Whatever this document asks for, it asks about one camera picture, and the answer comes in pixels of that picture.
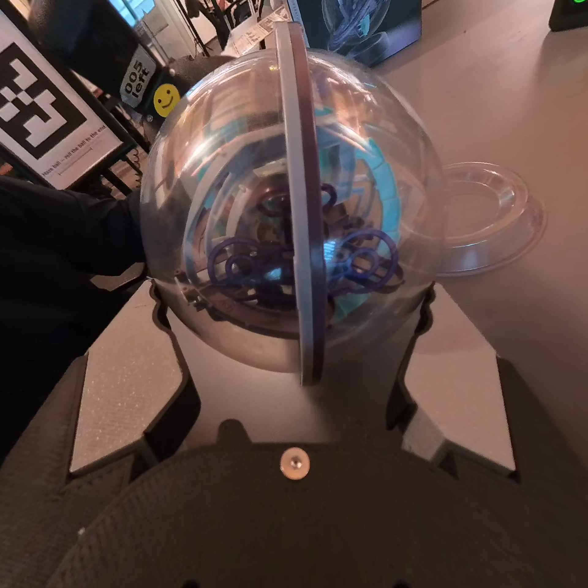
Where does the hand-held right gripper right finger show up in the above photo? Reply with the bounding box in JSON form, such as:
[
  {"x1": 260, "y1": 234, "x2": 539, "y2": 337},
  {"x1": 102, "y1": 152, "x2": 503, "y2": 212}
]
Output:
[{"x1": 386, "y1": 281, "x2": 517, "y2": 479}]

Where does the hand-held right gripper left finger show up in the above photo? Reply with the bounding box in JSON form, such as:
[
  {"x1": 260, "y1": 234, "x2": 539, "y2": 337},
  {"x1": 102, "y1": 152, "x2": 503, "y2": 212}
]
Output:
[{"x1": 68, "y1": 278, "x2": 201, "y2": 477}]

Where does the clear plastic maze ball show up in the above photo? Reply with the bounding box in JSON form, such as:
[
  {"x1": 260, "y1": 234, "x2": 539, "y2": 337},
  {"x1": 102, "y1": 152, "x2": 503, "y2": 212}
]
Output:
[{"x1": 139, "y1": 21, "x2": 445, "y2": 386}]

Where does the white printed paper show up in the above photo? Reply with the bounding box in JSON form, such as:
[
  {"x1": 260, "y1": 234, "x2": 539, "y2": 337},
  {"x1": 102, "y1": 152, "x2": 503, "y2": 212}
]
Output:
[{"x1": 225, "y1": 11, "x2": 301, "y2": 58}]

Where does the black framed tag sign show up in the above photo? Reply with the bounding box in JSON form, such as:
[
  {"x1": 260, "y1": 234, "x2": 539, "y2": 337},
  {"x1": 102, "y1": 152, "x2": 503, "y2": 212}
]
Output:
[{"x1": 0, "y1": 9, "x2": 138, "y2": 194}]

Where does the blue printed cardboard box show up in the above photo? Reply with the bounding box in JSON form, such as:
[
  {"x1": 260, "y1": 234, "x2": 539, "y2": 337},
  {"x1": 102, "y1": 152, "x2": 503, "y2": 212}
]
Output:
[{"x1": 296, "y1": 0, "x2": 422, "y2": 57}]

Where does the black power bank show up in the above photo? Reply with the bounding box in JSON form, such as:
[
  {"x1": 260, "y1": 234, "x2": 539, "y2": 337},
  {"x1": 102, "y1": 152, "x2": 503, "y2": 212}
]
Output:
[{"x1": 549, "y1": 0, "x2": 588, "y2": 33}]

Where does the clear plastic ring stand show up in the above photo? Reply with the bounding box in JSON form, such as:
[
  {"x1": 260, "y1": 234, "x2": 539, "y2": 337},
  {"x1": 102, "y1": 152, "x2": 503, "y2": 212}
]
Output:
[{"x1": 434, "y1": 162, "x2": 547, "y2": 276}]

